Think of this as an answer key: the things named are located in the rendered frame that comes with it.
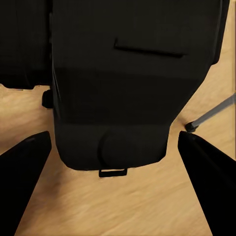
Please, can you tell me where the camera tripod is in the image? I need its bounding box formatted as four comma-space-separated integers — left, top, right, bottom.
185, 93, 236, 133

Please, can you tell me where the digital camera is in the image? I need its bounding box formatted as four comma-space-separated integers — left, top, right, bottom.
0, 0, 230, 177

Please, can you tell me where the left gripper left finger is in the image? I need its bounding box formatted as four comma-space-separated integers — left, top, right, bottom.
0, 131, 52, 236

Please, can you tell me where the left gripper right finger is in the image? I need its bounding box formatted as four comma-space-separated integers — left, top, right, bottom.
177, 131, 236, 236

